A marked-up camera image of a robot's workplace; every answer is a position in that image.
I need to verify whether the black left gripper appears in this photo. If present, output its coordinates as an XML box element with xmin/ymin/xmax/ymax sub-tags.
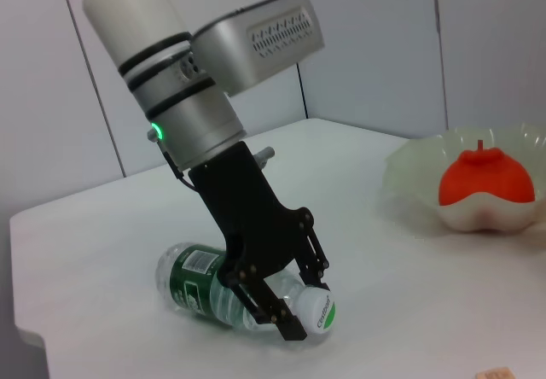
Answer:
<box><xmin>187</xmin><ymin>139</ymin><xmax>332</xmax><ymax>342</ymax></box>

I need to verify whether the pale green wavy fruit plate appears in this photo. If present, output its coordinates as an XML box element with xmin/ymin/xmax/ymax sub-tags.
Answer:
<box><xmin>380</xmin><ymin>123</ymin><xmax>546</xmax><ymax>236</ymax></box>

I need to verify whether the orange toy fruit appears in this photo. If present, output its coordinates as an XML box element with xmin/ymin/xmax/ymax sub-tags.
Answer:
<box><xmin>439</xmin><ymin>139</ymin><xmax>537</xmax><ymax>207</ymax></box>

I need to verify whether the beige eraser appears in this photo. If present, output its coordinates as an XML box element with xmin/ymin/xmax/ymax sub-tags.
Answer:
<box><xmin>475</xmin><ymin>368</ymin><xmax>514</xmax><ymax>379</ymax></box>

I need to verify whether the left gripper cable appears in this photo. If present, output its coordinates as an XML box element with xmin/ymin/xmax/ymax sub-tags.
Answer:
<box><xmin>147</xmin><ymin>125</ymin><xmax>201</xmax><ymax>195</ymax></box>

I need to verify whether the clear green-label water bottle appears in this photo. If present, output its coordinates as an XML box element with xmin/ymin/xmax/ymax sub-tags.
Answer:
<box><xmin>156</xmin><ymin>242</ymin><xmax>338</xmax><ymax>341</ymax></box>

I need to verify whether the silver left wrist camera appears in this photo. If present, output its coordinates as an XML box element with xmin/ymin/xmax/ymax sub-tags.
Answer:
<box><xmin>191</xmin><ymin>0</ymin><xmax>326</xmax><ymax>97</ymax></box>

